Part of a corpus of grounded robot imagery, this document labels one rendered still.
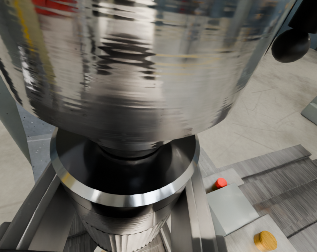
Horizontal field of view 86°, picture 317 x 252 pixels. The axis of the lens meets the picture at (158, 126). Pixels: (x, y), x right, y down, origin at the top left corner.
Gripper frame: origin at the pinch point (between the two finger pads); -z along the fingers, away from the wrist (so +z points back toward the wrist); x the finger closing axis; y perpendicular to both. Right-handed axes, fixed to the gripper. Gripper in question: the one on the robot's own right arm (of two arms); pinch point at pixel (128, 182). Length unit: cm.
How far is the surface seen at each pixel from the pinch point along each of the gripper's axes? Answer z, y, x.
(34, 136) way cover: -22.7, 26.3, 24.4
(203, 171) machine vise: -15.1, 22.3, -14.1
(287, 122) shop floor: -165, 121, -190
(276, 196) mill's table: -15.3, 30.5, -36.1
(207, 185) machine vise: -10.0, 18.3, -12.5
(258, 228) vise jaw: -3.9, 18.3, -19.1
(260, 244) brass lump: -1.7, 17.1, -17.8
